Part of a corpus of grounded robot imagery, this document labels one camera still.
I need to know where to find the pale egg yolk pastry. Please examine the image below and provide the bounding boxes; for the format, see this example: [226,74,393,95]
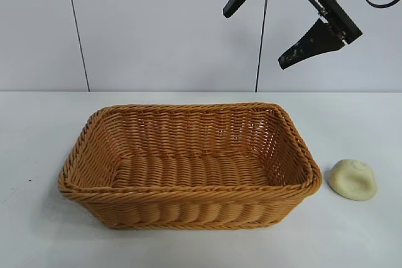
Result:
[329,159,378,202]

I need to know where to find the woven wicker basket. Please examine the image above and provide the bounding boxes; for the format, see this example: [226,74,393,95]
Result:
[57,102,323,230]

